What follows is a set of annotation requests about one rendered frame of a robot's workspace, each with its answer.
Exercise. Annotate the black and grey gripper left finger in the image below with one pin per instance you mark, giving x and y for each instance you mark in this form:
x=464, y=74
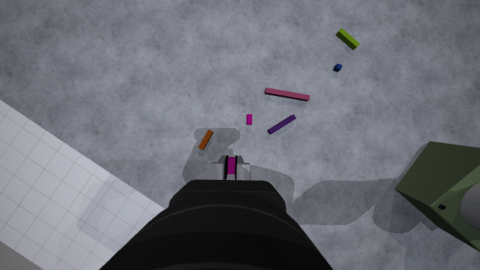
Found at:
x=218, y=170

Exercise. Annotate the orange rod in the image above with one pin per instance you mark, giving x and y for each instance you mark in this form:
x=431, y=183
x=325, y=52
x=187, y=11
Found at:
x=205, y=139

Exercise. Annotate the purple rod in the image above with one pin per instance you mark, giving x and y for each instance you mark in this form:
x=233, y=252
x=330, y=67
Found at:
x=281, y=124

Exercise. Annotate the small blue cube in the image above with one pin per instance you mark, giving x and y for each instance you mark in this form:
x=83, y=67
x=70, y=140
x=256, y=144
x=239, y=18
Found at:
x=337, y=67

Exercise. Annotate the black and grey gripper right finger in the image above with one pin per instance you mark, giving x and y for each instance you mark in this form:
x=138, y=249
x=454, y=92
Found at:
x=243, y=169

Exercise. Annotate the pink rod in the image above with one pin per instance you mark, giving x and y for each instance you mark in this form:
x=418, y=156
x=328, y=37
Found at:
x=287, y=94

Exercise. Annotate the lime green rectangular bar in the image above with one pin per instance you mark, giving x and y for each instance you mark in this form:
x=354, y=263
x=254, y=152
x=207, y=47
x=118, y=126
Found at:
x=347, y=39

